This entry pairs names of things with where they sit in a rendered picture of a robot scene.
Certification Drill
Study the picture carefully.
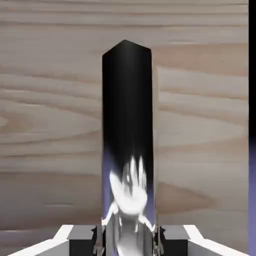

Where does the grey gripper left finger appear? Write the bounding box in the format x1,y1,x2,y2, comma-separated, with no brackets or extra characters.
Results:
7,224,103,256

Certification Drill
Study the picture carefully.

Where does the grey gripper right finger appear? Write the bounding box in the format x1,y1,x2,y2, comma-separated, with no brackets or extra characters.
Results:
155,224,251,256

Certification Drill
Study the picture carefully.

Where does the shiny dark metal handle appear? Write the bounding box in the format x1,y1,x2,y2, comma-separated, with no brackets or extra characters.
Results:
101,39,159,256

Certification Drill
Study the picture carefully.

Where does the light wood cabinet door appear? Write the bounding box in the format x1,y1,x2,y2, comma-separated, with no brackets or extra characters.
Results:
0,0,250,256

